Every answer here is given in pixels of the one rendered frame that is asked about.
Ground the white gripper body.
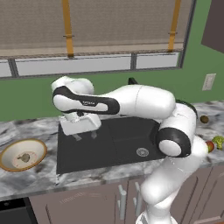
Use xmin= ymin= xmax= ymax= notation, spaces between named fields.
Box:
xmin=59 ymin=113 xmax=102 ymax=137

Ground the black sink basin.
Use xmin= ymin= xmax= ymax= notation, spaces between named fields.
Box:
xmin=56 ymin=115 xmax=167 ymax=175

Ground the cream bowl with brown rim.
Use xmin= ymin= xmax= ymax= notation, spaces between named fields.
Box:
xmin=0 ymin=138 xmax=48 ymax=172

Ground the brown cupboard door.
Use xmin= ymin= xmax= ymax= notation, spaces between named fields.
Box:
xmin=29 ymin=180 xmax=130 ymax=224
xmin=170 ymin=164 xmax=224 ymax=224
xmin=124 ymin=176 xmax=152 ymax=224

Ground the black dishwasher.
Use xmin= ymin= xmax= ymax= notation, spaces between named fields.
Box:
xmin=0 ymin=197 xmax=39 ymax=224

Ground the green broccoli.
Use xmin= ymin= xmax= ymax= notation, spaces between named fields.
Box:
xmin=211 ymin=136 xmax=224 ymax=151

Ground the grey cupboard handle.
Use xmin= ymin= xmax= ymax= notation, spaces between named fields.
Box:
xmin=116 ymin=184 xmax=128 ymax=221
xmin=132 ymin=181 xmax=144 ymax=217

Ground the window with yellow-strapped blind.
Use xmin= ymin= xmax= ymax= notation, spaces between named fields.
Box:
xmin=0 ymin=0 xmax=197 ymax=81

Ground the white wall socket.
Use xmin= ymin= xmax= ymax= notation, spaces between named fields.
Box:
xmin=202 ymin=73 xmax=217 ymax=92

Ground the dark wall cupboard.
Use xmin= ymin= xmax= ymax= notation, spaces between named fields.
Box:
xmin=200 ymin=0 xmax=224 ymax=54

